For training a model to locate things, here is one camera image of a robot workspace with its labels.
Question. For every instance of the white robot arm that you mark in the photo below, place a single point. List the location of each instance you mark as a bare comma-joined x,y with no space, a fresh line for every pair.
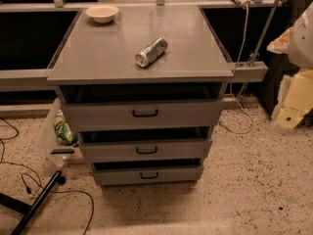
301,42

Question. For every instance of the white ceramic bowl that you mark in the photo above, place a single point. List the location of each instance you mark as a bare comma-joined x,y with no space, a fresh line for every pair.
102,14

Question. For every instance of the thin metal diagonal rod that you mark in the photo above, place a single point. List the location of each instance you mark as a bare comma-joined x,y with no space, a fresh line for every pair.
250,62

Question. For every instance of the silver drink can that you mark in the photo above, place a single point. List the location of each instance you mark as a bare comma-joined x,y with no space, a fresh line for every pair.
151,53

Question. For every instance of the green chip bag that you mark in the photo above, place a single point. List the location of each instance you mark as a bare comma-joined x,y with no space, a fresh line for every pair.
64,135

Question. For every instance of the grey drawer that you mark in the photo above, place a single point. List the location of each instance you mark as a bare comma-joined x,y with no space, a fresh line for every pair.
148,175
136,115
145,151

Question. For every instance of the dark grey side cabinet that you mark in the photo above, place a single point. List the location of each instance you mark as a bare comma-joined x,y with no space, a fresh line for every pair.
278,65

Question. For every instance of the black metal stand leg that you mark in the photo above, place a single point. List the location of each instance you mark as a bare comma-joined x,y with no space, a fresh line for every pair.
28,211

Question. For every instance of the grey bottom drawer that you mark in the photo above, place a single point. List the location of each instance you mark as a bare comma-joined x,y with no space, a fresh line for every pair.
148,175

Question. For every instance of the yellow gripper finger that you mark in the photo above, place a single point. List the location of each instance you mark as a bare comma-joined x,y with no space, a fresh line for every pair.
281,44
295,100

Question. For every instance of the grey drawer cabinet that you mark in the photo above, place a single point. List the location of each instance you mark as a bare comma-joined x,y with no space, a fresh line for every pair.
97,65

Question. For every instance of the grey metal frame rail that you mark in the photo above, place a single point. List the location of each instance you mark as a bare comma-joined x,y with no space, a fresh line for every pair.
36,80

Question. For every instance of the grey top drawer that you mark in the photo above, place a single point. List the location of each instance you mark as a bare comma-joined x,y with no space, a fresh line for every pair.
136,115

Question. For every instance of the clear plastic bin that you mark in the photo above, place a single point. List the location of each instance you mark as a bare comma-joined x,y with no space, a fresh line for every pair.
47,144

